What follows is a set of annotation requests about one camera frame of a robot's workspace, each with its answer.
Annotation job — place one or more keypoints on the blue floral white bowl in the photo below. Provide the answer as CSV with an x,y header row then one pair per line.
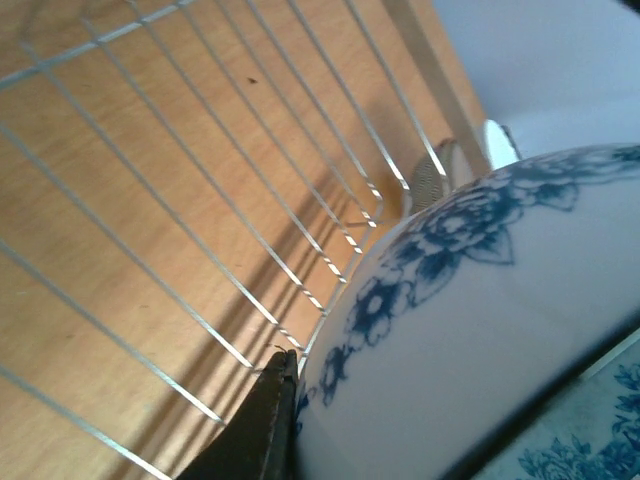
x,y
493,336

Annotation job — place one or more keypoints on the wire dish rack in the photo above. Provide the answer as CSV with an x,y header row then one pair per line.
x,y
186,186

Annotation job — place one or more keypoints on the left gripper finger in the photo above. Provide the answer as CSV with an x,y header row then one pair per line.
x,y
258,441

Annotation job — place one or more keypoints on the white upturned bowl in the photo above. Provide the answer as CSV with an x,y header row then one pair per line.
x,y
496,145

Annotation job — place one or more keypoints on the bowl under white bowl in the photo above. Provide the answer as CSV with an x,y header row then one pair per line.
x,y
431,179

